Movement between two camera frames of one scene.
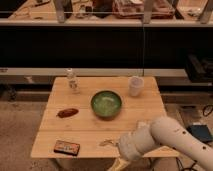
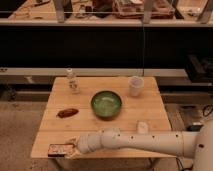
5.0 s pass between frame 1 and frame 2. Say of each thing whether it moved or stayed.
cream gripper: moved
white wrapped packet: stayed
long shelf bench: stayed
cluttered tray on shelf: stayed
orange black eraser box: moved
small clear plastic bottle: stayed
